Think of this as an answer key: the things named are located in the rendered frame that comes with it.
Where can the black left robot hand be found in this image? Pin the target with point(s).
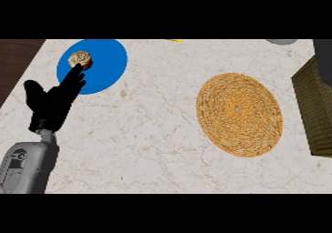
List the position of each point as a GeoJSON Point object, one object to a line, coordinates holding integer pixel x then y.
{"type": "Point", "coordinates": [54, 101]}

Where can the blue round plate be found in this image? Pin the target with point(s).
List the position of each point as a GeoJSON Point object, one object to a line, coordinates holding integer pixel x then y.
{"type": "Point", "coordinates": [103, 68]}

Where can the olive wicker basket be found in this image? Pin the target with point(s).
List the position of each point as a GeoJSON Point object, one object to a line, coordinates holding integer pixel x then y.
{"type": "Point", "coordinates": [317, 112]}

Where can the orange woven round placemat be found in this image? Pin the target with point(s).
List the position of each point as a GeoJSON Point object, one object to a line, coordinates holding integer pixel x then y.
{"type": "Point", "coordinates": [239, 114]}

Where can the grey round object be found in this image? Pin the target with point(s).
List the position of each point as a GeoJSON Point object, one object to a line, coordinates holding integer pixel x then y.
{"type": "Point", "coordinates": [281, 41]}

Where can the brown frosted cupcake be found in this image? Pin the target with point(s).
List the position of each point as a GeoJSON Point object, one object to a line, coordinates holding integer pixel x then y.
{"type": "Point", "coordinates": [81, 58]}

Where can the dark grey appliance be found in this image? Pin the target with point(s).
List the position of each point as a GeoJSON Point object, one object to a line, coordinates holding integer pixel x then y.
{"type": "Point", "coordinates": [327, 62]}

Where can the small yellow object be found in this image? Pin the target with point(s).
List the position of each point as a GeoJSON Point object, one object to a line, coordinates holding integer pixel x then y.
{"type": "Point", "coordinates": [175, 40]}

